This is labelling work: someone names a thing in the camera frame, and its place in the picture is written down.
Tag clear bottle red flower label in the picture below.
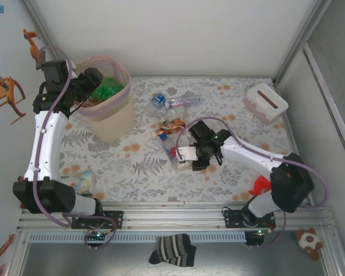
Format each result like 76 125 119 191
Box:
160 134 179 162

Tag green bottle with label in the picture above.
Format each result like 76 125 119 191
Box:
89 86 113 102

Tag green plastic bottle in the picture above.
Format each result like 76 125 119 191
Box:
99 75 124 95

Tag beige slatted waste bin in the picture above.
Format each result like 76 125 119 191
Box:
74 55 137 144

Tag blue label bottle white neck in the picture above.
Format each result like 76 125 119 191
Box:
150 91 169 109

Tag translucent purple bin liner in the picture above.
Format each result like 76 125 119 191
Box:
74 55 133 117

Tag crumpled clear plastic bottle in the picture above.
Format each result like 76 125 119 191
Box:
154 114 173 127

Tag clear bottle pink label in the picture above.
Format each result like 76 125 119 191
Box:
164 96 205 109

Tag red plastic dolphin toy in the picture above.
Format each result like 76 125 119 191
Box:
248 175 273 197

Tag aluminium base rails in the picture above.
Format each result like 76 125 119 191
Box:
17 201 334 231

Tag white box with brown slot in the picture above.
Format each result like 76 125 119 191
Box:
245 83 289 126

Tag colourful tissue pack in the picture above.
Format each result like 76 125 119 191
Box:
62 171 95 198

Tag control board green light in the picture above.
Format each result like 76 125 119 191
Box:
244 229 266 247
84 229 109 241

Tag black striped sock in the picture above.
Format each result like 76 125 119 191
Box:
148 233 197 267

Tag brown white plush toy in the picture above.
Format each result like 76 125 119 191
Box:
294 228 324 261

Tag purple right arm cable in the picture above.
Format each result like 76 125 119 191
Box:
175 117 330 250

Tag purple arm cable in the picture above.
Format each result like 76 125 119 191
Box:
33 45 117 251
175 117 330 250

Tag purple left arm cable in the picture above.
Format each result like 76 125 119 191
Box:
33 45 117 251

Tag orange claw frame sticker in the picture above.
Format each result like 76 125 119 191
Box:
0 76 27 125

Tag aluminium frame post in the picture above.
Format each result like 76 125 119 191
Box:
18 0 64 58
273 0 334 87

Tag perforated grey cable duct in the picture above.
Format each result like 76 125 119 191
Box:
27 232 247 244

